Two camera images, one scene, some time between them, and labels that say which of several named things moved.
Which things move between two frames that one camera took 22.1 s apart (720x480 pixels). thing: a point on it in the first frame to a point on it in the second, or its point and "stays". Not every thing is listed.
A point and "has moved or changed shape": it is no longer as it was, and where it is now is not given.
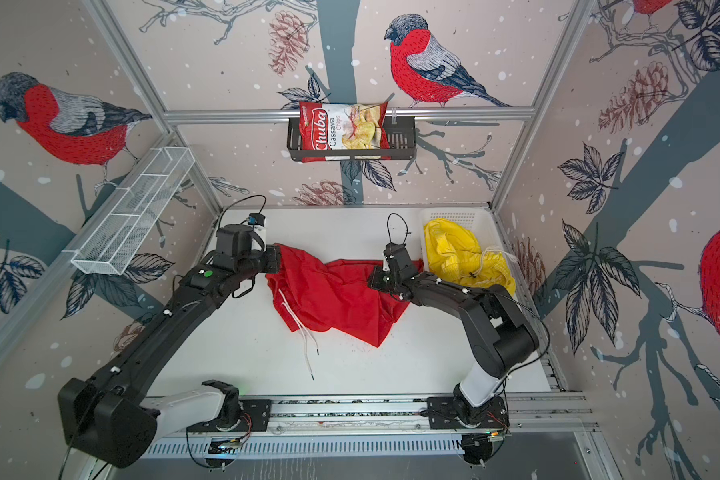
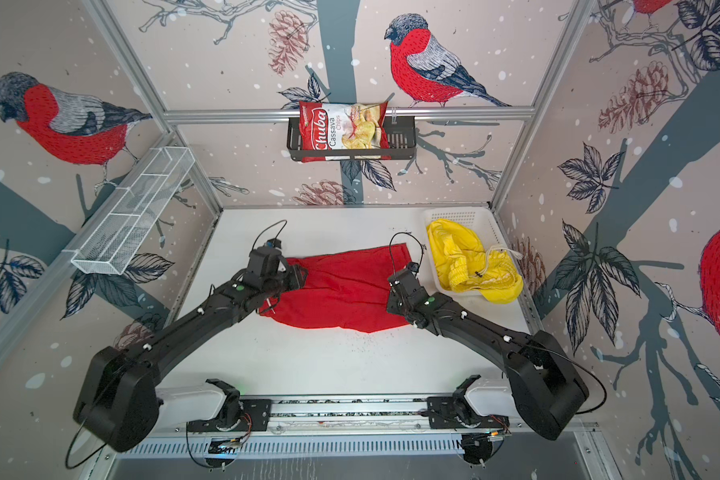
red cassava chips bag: [343, 126] stays
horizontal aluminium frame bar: [380, 115] stays
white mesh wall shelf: [120, 229] stays
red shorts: [319, 295] has moved or changed shape
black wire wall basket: [401, 143] stays
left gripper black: [273, 252] to [296, 278]
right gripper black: [375, 278] to [391, 303]
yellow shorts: [456, 253] stays
